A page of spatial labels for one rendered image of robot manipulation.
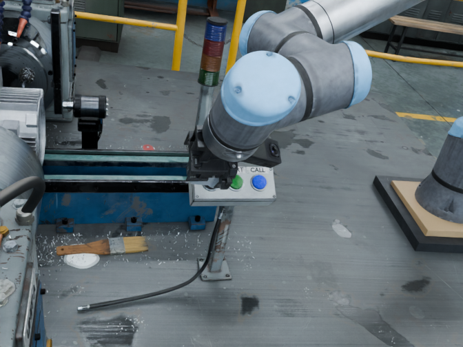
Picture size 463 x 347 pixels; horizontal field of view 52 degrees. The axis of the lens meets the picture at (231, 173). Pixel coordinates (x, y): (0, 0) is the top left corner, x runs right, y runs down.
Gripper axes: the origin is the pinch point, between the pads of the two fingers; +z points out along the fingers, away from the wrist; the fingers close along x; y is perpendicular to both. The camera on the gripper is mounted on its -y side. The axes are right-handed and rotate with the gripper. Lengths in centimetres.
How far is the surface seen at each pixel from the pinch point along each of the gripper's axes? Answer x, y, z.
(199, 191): 1.8, 2.4, 2.2
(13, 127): -14.5, 37.8, 11.4
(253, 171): -2.5, -9.1, 2.2
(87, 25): -229, 29, 270
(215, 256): 11.6, -4.2, 19.7
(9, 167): 0.5, 35.0, -6.2
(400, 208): -3, -65, 33
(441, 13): -324, -384, 311
